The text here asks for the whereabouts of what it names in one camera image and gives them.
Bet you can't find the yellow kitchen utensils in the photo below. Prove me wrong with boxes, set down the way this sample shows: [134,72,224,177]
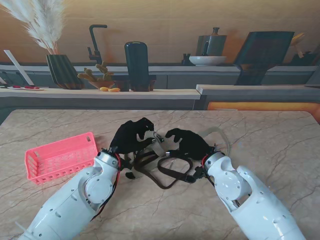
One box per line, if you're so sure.
[289,31,306,47]

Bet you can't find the pink plastic storage basket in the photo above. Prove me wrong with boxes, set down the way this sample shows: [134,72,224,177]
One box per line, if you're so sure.
[24,131,101,186]

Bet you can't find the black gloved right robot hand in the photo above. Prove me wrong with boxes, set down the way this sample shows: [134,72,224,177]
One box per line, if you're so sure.
[164,127,213,161]

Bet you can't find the black utensil holder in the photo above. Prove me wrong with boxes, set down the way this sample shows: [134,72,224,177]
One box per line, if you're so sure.
[291,50,320,66]

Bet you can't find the white plate with red food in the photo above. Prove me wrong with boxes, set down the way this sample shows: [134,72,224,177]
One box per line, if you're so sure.
[6,84,46,91]

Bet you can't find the dark ribbed vase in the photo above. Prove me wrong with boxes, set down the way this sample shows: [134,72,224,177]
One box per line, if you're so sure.
[45,54,85,90]

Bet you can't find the red black right arm cable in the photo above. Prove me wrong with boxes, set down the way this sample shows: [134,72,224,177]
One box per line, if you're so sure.
[201,153,219,187]

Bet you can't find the black kitchen faucet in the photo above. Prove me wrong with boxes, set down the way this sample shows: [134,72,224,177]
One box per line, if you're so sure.
[87,24,108,65]

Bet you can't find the dark brown woven belt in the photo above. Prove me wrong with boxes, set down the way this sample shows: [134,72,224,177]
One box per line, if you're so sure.
[131,149,197,191]

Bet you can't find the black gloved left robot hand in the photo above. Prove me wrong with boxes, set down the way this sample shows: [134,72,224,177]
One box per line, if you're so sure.
[109,117,156,161]

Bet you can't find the black angled slab stand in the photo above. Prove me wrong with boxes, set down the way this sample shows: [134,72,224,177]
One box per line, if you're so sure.
[232,31,296,86]

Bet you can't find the grey lidded pot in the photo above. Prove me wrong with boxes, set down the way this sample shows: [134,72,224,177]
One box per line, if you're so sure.
[195,26,228,57]

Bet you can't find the green cactus plant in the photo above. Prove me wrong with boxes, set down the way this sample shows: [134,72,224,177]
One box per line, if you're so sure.
[76,61,115,82]

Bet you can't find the light wooden counter shelf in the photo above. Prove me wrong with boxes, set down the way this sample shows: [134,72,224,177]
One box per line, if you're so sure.
[0,87,202,101]

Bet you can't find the wooden bowl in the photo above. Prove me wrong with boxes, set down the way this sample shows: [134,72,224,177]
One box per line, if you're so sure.
[87,79,116,90]

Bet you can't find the black tall cylinder appliance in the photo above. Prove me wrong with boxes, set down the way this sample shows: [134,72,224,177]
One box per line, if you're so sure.
[124,41,151,86]

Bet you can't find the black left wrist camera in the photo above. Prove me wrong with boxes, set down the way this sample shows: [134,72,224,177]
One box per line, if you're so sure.
[119,158,135,173]

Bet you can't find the grey kitchen counter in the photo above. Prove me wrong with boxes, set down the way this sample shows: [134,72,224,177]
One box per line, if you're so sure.
[0,61,320,89]

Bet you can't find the white leaning board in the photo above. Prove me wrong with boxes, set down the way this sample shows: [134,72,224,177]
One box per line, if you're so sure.
[3,49,35,86]

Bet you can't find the white pampas grass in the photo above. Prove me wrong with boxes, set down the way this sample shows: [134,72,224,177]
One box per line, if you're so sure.
[0,0,67,55]

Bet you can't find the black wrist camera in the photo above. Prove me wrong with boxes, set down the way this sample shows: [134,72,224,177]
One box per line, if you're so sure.
[119,158,135,173]
[193,164,208,181]

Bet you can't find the white ceramic bowl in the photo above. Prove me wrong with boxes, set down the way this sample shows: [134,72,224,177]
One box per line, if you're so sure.
[188,55,228,67]

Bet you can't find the pale stone counter slab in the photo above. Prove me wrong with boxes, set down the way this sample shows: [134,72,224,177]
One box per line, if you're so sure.
[195,84,320,96]

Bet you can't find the small black countertop item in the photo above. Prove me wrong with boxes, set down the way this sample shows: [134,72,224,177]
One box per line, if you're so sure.
[181,52,193,66]

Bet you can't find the red black left arm cable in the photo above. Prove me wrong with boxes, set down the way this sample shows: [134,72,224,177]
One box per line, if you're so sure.
[91,154,121,222]

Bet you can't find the red black arm cable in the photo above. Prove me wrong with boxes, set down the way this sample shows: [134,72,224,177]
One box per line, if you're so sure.
[201,153,219,187]
[91,154,121,222]

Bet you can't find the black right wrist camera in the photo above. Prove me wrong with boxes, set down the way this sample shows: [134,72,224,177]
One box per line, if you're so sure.
[193,164,208,181]

